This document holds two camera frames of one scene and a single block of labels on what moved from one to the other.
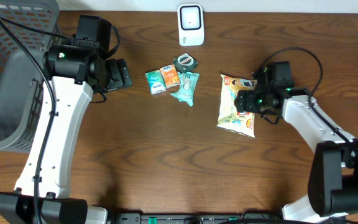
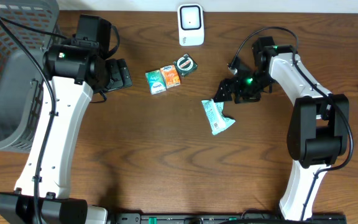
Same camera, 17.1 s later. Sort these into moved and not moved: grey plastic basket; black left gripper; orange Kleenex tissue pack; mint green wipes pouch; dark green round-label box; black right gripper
Moved: black right gripper; mint green wipes pouch
Not moved: black left gripper; orange Kleenex tissue pack; grey plastic basket; dark green round-label box
